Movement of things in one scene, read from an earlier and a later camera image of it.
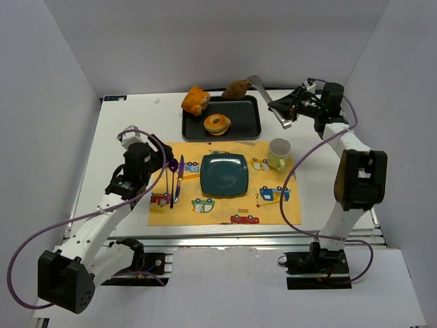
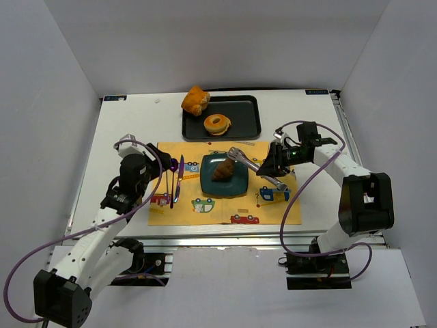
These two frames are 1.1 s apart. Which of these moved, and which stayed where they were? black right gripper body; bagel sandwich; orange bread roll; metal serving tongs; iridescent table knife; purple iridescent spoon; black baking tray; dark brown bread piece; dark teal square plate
Moved: black right gripper body; dark brown bread piece; metal serving tongs
Stayed: iridescent table knife; dark teal square plate; orange bread roll; black baking tray; purple iridescent spoon; bagel sandwich
